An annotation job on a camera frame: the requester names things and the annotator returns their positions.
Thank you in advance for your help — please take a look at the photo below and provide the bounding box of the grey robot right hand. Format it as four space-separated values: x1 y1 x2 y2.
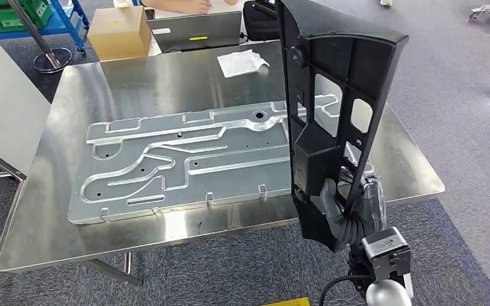
320 164 387 232

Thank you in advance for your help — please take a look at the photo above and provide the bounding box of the black plastic plate bracket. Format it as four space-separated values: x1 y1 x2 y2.
275 0 410 253

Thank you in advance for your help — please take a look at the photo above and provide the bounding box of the stainless steel workbench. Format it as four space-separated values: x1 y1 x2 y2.
0 40 446 306

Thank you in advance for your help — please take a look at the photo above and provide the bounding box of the stamped silver metal panel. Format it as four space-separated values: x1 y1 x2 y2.
67 93 343 226

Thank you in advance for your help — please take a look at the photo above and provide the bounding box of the white cloth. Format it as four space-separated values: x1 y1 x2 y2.
217 49 271 79

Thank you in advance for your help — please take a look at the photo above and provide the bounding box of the black bag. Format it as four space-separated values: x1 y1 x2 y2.
242 0 282 42

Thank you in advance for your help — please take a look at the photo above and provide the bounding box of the grey laptop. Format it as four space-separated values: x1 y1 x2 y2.
147 10 243 54

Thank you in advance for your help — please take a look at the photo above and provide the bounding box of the person's hand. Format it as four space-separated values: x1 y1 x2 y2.
181 0 213 15

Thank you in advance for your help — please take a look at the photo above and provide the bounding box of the cardboard box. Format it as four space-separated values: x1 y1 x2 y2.
87 6 153 62

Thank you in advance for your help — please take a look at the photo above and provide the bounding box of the white partition board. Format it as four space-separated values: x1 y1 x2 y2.
0 24 52 176

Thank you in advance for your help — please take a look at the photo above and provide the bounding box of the blue cart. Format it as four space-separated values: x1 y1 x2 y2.
0 0 90 55

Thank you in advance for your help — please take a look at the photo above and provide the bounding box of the green plastic crate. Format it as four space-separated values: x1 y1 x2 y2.
0 0 54 33

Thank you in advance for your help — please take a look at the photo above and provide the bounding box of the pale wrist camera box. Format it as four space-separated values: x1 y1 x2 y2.
361 227 412 282

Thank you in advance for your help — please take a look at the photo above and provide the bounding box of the black cable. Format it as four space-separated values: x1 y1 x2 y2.
318 274 375 306

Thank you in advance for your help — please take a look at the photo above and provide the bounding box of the chrome stanchion post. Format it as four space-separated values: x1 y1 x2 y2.
6 0 73 74

